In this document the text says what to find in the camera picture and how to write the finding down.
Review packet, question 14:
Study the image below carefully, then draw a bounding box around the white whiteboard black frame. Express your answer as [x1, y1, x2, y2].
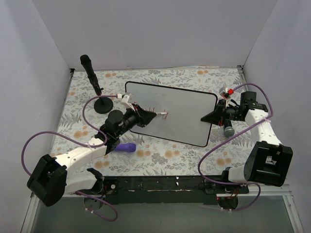
[125, 81, 218, 147]

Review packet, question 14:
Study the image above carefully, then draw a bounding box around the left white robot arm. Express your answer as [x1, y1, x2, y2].
[27, 104, 157, 207]

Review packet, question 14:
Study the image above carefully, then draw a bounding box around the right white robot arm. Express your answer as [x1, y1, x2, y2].
[201, 89, 293, 193]

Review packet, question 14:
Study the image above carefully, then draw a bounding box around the black silver microphone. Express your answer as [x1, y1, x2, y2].
[224, 119, 235, 138]

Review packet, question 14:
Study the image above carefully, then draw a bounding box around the black round microphone stand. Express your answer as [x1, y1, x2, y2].
[94, 97, 113, 114]

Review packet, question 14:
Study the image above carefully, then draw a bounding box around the purple foam microphone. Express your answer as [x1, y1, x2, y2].
[114, 143, 136, 153]

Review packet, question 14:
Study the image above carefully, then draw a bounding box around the floral patterned table mat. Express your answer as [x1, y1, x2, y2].
[51, 67, 254, 176]

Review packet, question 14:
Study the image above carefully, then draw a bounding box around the black microphone on stand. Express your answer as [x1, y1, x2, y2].
[80, 54, 102, 96]

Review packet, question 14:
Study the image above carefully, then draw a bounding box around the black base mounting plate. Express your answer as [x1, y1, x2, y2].
[95, 176, 249, 205]

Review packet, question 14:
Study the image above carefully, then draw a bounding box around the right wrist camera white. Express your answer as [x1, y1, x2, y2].
[219, 87, 234, 100]

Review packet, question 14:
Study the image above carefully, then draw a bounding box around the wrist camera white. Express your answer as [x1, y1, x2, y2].
[219, 87, 234, 100]
[117, 93, 134, 110]

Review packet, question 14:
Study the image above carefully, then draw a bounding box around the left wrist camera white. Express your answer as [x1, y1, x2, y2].
[117, 93, 134, 110]

